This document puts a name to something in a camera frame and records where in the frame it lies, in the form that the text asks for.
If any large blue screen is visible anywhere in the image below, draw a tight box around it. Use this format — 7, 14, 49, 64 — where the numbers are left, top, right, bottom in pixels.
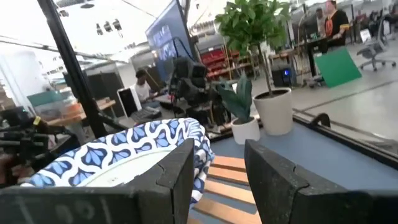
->
144, 0, 197, 82

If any teal storage bin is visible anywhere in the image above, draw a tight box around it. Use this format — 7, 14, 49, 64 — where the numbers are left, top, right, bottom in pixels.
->
26, 89, 65, 108

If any dark green snake plant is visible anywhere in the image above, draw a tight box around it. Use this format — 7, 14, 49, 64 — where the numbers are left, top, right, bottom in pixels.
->
216, 72, 253, 124

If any black equipment with orange parts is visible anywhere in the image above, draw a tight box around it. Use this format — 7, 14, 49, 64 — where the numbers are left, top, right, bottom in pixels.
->
0, 107, 82, 187

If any red storage shelving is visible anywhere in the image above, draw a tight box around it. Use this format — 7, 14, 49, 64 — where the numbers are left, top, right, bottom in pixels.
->
198, 46, 259, 80

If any black box with blue light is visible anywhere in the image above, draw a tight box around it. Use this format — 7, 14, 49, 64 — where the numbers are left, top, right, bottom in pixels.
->
271, 63, 297, 88

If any leafy green plant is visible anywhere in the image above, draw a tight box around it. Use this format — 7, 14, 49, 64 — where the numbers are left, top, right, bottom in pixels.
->
214, 0, 292, 97

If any small white plant pot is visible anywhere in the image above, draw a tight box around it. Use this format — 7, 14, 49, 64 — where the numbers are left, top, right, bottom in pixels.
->
230, 116, 261, 146

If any green board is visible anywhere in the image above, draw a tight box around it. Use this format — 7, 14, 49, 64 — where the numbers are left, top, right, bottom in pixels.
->
313, 46, 363, 89

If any black standing desk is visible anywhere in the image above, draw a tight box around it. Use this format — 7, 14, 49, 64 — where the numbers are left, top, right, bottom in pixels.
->
292, 36, 330, 85

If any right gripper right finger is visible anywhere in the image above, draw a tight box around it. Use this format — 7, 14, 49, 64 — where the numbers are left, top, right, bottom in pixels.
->
244, 139, 343, 224

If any wooden work table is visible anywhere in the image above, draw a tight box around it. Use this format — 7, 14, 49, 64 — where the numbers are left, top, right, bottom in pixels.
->
46, 98, 116, 127

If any black frame brace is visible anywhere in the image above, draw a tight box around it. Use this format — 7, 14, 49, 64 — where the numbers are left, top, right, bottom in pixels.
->
98, 111, 130, 131

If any person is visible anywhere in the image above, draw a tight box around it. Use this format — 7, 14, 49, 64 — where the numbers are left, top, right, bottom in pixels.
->
323, 0, 351, 48
134, 68, 162, 109
314, 6, 327, 38

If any black frame pole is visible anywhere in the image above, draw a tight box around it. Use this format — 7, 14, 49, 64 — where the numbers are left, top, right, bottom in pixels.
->
36, 0, 108, 139

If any black keyboard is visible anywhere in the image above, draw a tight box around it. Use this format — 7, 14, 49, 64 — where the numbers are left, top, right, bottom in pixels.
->
129, 106, 162, 124

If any black table clamp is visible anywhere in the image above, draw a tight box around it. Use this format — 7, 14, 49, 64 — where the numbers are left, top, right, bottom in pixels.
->
310, 112, 332, 129

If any white framed screen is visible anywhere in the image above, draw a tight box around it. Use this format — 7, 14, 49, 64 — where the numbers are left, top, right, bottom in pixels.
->
116, 85, 143, 118

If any grey office chair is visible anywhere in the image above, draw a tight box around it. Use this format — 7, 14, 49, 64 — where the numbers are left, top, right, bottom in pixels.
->
356, 17, 397, 72

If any wooden slatted shelf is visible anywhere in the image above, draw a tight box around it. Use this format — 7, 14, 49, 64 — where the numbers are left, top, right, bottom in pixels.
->
186, 154, 264, 224

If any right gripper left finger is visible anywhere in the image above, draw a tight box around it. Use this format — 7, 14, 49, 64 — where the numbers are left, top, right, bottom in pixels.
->
136, 138, 196, 224

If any large white plant pot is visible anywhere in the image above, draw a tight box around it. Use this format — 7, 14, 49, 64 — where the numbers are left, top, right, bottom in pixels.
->
252, 88, 294, 137

